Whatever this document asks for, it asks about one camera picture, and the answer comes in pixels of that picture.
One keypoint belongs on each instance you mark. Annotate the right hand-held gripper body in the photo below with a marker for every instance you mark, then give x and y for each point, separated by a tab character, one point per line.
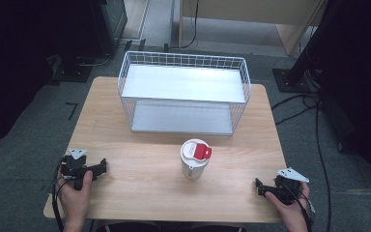
286	188

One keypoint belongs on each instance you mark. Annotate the black stand with base plate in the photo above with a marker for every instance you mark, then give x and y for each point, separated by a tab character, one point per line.
298	71

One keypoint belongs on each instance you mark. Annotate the person's left hand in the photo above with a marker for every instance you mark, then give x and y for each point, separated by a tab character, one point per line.
75	199

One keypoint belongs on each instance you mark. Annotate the person's right hand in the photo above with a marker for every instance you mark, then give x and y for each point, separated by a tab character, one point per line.
290	211

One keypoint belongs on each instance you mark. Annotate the dark cabinet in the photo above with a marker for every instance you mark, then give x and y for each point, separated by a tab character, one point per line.
109	22

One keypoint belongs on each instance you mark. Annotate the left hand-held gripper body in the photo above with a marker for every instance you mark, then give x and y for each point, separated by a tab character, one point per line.
74	166

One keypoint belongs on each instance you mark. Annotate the black floor base plate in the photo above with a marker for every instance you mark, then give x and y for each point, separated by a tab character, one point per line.
72	72

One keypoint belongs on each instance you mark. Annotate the white cup with red lid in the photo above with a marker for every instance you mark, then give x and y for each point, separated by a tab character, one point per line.
194	159

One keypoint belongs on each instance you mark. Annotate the wooden furniture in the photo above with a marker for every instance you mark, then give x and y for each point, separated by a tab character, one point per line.
254	13

